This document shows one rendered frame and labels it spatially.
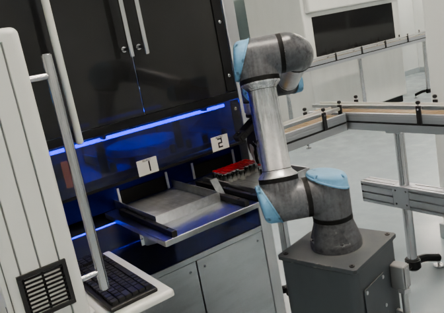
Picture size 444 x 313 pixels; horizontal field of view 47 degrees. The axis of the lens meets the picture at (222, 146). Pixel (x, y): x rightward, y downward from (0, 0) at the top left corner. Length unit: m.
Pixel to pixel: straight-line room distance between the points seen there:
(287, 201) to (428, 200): 1.32
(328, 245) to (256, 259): 0.87
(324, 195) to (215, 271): 0.88
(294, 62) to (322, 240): 0.52
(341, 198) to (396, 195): 1.31
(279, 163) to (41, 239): 0.66
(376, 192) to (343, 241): 1.35
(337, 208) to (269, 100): 0.36
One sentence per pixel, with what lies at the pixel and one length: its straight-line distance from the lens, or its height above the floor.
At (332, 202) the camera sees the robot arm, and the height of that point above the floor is 0.94.
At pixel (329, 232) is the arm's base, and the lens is 1.51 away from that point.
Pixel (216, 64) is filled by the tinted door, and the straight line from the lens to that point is 2.13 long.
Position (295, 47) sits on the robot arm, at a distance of 1.48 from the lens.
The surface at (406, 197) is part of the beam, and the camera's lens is 2.75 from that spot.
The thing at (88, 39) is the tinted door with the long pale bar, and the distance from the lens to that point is 1.88.
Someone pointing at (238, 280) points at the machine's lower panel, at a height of 0.40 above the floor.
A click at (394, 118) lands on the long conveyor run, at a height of 0.91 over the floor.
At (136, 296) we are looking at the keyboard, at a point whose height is 0.82.
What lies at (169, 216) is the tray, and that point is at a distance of 1.74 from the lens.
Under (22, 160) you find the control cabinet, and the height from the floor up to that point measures 1.26.
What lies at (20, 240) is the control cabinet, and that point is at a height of 1.08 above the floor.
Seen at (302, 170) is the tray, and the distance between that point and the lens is 1.92.
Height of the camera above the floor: 1.45
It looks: 12 degrees down
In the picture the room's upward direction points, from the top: 11 degrees counter-clockwise
